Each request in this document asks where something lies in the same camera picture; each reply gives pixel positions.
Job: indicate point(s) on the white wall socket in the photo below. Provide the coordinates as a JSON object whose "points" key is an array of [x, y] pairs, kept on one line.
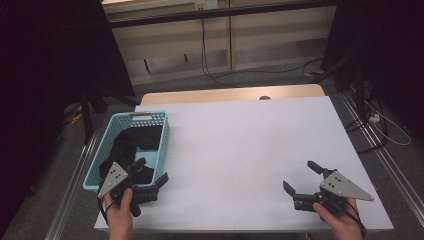
{"points": [[206, 4]]}

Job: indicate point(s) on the black shorts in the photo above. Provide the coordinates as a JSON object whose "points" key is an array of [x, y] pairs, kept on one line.
{"points": [[133, 140]]}

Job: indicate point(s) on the wide black curtain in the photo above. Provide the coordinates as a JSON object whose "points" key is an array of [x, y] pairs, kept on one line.
{"points": [[40, 50]]}

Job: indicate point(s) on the light blue plastic basket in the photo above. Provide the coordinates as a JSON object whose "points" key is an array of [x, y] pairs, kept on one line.
{"points": [[100, 156]]}

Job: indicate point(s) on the black stand with upright pole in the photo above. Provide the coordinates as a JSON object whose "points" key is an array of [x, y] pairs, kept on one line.
{"points": [[359, 90]]}

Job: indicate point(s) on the black horizontal bar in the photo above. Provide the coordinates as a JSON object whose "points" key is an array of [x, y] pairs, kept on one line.
{"points": [[216, 12]]}

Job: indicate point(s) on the person's right hand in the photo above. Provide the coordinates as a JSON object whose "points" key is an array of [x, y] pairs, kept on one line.
{"points": [[343, 226]]}

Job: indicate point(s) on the person's left hand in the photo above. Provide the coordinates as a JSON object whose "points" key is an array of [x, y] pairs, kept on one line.
{"points": [[120, 220]]}

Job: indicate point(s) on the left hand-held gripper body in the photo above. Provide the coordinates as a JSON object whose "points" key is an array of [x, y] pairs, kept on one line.
{"points": [[112, 178]]}

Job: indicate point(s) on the wooden table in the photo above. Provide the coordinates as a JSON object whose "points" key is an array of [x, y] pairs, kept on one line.
{"points": [[216, 94]]}

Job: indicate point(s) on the narrow black curtain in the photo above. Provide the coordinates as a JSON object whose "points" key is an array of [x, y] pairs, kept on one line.
{"points": [[393, 40]]}

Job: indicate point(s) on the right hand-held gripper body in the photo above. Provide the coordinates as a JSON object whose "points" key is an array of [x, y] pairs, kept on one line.
{"points": [[336, 186]]}

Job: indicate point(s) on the white table cover sheet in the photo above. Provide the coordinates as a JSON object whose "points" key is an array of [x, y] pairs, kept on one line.
{"points": [[233, 150]]}

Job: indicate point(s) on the metal floor rail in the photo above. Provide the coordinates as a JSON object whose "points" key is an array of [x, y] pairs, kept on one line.
{"points": [[393, 170], [70, 193]]}

